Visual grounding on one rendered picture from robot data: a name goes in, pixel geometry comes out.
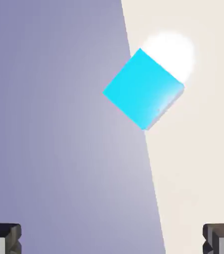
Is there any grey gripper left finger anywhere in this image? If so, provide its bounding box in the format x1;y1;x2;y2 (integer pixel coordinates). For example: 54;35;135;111
0;223;22;254

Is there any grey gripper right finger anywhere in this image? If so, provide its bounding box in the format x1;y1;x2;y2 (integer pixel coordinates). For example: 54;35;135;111
202;223;224;254

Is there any small cyan cube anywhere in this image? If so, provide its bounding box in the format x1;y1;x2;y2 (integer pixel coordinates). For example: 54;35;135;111
102;48;185;131

